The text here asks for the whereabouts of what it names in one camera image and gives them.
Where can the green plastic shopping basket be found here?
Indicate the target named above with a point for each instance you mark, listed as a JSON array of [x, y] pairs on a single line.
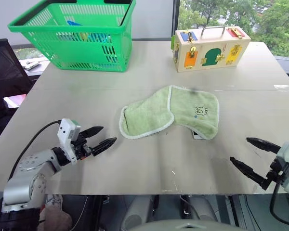
[[62, 28]]

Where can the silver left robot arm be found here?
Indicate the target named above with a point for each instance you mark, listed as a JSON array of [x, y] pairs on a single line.
[[21, 166]]

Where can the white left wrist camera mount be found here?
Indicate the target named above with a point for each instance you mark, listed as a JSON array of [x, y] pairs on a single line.
[[65, 134]]

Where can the black office chair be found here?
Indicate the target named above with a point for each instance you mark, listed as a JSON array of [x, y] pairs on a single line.
[[4, 72]]

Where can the blue flat card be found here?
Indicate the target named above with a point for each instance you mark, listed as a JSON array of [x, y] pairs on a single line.
[[74, 23]]

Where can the green terry towel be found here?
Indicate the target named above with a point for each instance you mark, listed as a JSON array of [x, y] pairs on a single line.
[[147, 115]]

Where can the dark window frame post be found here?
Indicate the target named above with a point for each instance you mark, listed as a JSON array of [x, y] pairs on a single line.
[[175, 16]]

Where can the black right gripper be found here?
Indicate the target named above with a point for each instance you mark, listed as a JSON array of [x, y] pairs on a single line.
[[278, 172]]

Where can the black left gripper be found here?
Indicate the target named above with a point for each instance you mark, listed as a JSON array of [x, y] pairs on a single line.
[[83, 148]]

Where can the wooden lock box toy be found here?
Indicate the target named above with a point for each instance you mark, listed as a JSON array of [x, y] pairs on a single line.
[[207, 48]]

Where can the white smartphone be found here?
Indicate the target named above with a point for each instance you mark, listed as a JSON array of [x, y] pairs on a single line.
[[197, 136]]

